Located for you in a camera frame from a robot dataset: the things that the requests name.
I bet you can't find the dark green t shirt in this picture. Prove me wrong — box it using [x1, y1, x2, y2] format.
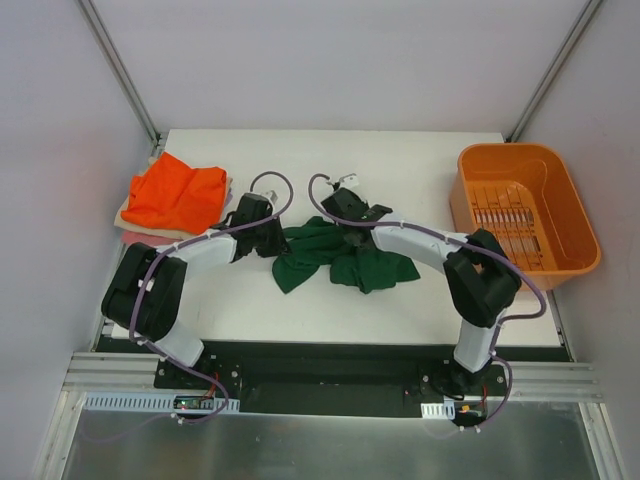
[272, 216, 421, 294]

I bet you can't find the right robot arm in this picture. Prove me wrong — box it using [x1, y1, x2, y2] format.
[321, 187, 522, 400]

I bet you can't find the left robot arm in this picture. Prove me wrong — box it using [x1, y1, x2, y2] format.
[101, 192, 288, 389]

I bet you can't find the orange folded t shirt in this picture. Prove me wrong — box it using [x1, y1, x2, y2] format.
[120, 152, 228, 235]

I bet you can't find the pink folded t shirt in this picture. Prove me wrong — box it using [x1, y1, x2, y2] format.
[121, 230, 173, 247]

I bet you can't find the beige folded t shirt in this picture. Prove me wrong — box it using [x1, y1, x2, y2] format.
[113, 156, 237, 239]

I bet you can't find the orange plastic basket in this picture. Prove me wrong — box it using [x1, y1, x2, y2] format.
[449, 143, 601, 291]

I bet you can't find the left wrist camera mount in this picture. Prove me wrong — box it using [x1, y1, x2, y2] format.
[260, 190, 278, 205]

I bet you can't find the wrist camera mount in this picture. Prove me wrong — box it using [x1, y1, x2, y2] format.
[337, 173, 360, 190]
[260, 190, 278, 205]

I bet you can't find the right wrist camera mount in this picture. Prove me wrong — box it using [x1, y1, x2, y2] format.
[337, 173, 360, 190]

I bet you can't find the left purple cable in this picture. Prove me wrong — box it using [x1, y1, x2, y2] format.
[79, 171, 294, 444]

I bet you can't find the purple cable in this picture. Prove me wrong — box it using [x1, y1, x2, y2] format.
[79, 171, 294, 444]
[308, 173, 547, 441]

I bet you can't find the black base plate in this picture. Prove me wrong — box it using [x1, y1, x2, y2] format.
[94, 337, 506, 417]

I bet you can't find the left aluminium frame post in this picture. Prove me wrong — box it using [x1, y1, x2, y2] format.
[75, 0, 162, 146]

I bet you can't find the aluminium frame post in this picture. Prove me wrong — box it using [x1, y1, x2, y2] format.
[504, 0, 606, 143]
[75, 0, 162, 146]

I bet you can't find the right white cable duct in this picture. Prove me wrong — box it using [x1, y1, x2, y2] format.
[420, 401, 456, 421]

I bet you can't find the white cable duct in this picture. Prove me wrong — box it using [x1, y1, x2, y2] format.
[84, 393, 240, 416]
[420, 401, 456, 421]

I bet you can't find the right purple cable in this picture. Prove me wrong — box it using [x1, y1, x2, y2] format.
[308, 173, 547, 441]

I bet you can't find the left white cable duct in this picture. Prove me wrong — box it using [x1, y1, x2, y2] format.
[84, 393, 240, 416]

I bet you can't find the right aluminium frame post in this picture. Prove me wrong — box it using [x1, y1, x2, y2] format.
[504, 0, 606, 143]

